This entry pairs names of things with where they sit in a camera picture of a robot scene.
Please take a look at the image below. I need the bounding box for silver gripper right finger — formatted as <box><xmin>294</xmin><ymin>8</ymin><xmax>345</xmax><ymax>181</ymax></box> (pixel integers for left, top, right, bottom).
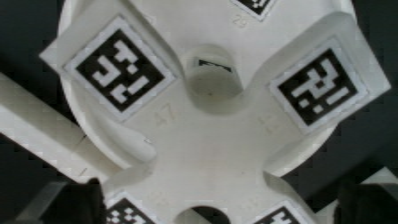
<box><xmin>333</xmin><ymin>168</ymin><xmax>398</xmax><ymax>224</ymax></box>

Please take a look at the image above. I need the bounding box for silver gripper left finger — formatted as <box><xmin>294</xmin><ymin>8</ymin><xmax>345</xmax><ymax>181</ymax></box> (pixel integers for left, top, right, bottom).
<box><xmin>11</xmin><ymin>178</ymin><xmax>107</xmax><ymax>224</ymax></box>

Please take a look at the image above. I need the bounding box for white cylindrical table leg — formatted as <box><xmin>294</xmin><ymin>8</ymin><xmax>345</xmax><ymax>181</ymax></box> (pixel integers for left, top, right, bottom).
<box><xmin>184</xmin><ymin>44</ymin><xmax>244</xmax><ymax>115</ymax></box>

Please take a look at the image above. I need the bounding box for white cross-shaped table base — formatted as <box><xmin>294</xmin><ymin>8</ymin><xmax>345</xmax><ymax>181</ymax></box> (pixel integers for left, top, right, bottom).
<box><xmin>38</xmin><ymin>0</ymin><xmax>393</xmax><ymax>224</ymax></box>

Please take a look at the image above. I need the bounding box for white round table top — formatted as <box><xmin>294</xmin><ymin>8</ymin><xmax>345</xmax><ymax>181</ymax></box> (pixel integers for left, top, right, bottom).
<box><xmin>43</xmin><ymin>0</ymin><xmax>361</xmax><ymax>123</ymax></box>

